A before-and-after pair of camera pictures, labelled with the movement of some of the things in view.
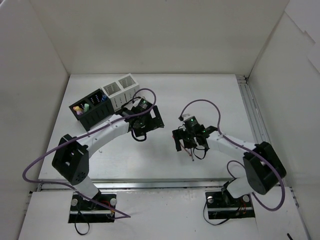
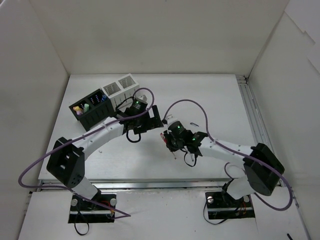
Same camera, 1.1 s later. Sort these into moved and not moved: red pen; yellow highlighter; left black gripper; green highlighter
Moved: red pen
Not moved: green highlighter; yellow highlighter; left black gripper
